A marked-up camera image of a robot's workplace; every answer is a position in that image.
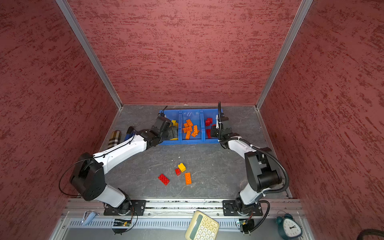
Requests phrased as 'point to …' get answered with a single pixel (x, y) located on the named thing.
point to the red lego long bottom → (164, 179)
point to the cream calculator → (202, 227)
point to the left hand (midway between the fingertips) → (169, 133)
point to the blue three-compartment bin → (198, 117)
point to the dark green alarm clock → (288, 228)
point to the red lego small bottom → (178, 171)
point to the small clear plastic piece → (88, 217)
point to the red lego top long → (208, 121)
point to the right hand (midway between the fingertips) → (211, 131)
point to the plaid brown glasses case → (115, 138)
